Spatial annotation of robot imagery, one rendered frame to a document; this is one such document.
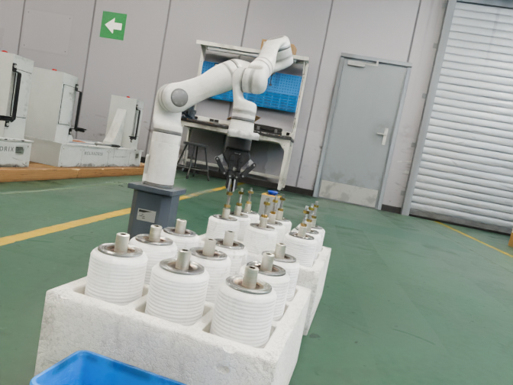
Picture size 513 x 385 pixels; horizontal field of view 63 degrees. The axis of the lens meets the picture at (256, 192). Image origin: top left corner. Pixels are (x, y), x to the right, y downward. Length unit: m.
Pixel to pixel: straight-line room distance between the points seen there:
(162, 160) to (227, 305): 0.76
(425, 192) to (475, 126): 1.13
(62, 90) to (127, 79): 3.46
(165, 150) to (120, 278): 0.67
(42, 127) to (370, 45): 4.54
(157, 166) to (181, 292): 0.71
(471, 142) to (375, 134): 1.30
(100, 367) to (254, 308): 0.25
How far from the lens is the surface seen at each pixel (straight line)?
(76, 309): 0.74
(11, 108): 3.18
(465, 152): 6.48
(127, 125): 4.74
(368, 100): 6.31
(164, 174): 1.33
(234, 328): 0.66
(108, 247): 0.77
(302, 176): 6.22
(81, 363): 0.73
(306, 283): 1.16
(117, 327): 0.71
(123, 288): 0.74
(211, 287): 0.79
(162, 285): 0.68
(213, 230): 1.23
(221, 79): 1.38
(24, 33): 8.04
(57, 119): 3.58
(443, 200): 6.44
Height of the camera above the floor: 0.46
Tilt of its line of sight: 5 degrees down
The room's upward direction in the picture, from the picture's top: 11 degrees clockwise
